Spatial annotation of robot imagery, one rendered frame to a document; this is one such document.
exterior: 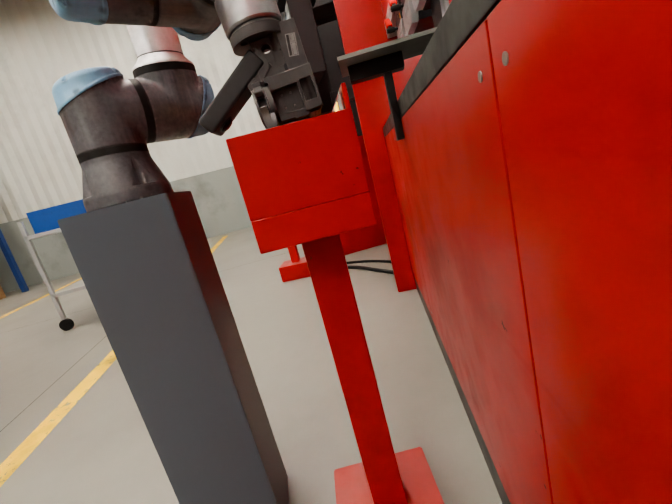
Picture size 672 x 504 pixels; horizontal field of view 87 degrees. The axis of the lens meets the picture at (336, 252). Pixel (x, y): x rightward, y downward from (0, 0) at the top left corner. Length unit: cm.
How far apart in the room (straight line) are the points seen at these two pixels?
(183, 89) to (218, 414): 63
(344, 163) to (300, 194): 7
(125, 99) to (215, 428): 63
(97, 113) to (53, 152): 811
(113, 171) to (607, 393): 71
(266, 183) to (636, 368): 39
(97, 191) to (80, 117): 12
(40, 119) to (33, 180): 115
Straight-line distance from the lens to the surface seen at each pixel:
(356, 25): 200
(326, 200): 47
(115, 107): 76
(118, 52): 864
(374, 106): 192
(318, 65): 210
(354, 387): 64
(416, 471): 87
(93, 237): 72
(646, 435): 28
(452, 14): 45
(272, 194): 47
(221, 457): 85
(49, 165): 888
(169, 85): 80
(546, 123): 28
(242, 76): 52
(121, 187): 72
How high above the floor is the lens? 74
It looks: 13 degrees down
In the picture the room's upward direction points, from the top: 14 degrees counter-clockwise
